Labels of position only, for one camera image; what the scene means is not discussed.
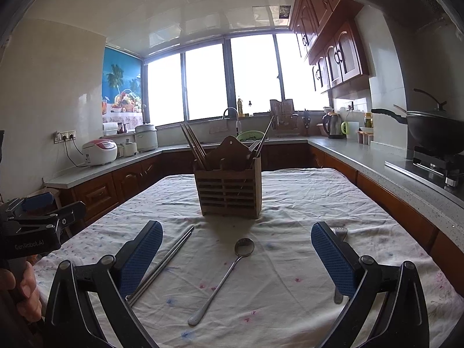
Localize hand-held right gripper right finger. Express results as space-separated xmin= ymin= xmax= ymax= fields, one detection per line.
xmin=311 ymin=221 xmax=431 ymax=348

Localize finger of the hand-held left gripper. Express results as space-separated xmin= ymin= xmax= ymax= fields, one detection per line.
xmin=10 ymin=200 xmax=87 ymax=230
xmin=5 ymin=192 xmax=55 ymax=215

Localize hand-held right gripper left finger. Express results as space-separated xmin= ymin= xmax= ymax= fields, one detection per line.
xmin=43 ymin=220 xmax=164 ymax=348

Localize steel spoon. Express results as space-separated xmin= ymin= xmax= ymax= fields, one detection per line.
xmin=187 ymin=238 xmax=256 ymax=327

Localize wooden utensil holder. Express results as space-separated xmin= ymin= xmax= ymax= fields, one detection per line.
xmin=193 ymin=135 xmax=262 ymax=220

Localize light wooden chopstick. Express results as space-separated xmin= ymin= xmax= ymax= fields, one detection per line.
xmin=184 ymin=123 xmax=209 ymax=171

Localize person's left hand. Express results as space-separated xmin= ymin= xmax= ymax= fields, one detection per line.
xmin=0 ymin=260 xmax=43 ymax=324

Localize steel fork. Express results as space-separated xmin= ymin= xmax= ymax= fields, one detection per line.
xmin=328 ymin=226 xmax=349 ymax=305

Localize metal chopstick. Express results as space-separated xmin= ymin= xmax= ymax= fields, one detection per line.
xmin=128 ymin=227 xmax=195 ymax=306
xmin=125 ymin=226 xmax=193 ymax=300

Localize brown wooden lower cabinets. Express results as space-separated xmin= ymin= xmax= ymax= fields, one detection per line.
xmin=54 ymin=141 xmax=464 ymax=280

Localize brown wooden cabinets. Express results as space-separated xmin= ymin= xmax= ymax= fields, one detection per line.
xmin=54 ymin=141 xmax=464 ymax=280
xmin=289 ymin=0 xmax=371 ymax=95

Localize floral white tablecloth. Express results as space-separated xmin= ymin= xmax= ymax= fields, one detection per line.
xmin=32 ymin=168 xmax=464 ymax=348

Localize white pink rice cooker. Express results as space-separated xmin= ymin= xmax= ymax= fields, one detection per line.
xmin=82 ymin=139 xmax=119 ymax=167

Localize small white electric pot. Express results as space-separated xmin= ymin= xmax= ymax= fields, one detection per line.
xmin=117 ymin=139 xmax=139 ymax=159

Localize grey kitchen countertop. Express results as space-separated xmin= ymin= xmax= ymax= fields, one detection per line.
xmin=43 ymin=135 xmax=464 ymax=233

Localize large white cooker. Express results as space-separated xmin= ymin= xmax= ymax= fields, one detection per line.
xmin=135 ymin=123 xmax=159 ymax=152

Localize brown wooden chopstick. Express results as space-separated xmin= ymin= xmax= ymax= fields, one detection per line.
xmin=252 ymin=115 xmax=275 ymax=153
xmin=188 ymin=123 xmax=211 ymax=170
xmin=180 ymin=123 xmax=205 ymax=172

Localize green mug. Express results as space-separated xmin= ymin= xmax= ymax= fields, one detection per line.
xmin=341 ymin=121 xmax=360 ymax=140

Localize steel electric kettle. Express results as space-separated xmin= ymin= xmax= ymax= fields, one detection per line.
xmin=321 ymin=111 xmax=346 ymax=139

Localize black gas stove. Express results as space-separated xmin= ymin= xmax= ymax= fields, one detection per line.
xmin=384 ymin=146 xmax=464 ymax=190

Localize green colander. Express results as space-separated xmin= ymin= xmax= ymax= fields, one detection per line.
xmin=236 ymin=130 xmax=266 ymax=142

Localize wooden knife rack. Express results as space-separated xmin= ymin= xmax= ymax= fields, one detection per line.
xmin=269 ymin=98 xmax=300 ymax=137

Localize black wok with lid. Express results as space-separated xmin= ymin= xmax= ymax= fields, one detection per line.
xmin=370 ymin=88 xmax=464 ymax=157

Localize chrome kitchen faucet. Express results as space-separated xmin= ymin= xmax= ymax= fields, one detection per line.
xmin=222 ymin=107 xmax=243 ymax=139

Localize kitchen window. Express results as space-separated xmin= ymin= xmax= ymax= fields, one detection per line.
xmin=142 ymin=32 xmax=331 ymax=128

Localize brown wooden upper cabinets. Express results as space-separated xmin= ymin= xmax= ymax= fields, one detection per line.
xmin=289 ymin=0 xmax=371 ymax=95

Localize black power cable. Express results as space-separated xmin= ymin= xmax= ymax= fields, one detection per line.
xmin=66 ymin=138 xmax=88 ymax=170

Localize wall socket with plugs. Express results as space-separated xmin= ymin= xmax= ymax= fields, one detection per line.
xmin=54 ymin=129 xmax=78 ymax=144

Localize fruit wall poster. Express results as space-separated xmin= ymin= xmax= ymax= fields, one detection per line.
xmin=102 ymin=46 xmax=143 ymax=124

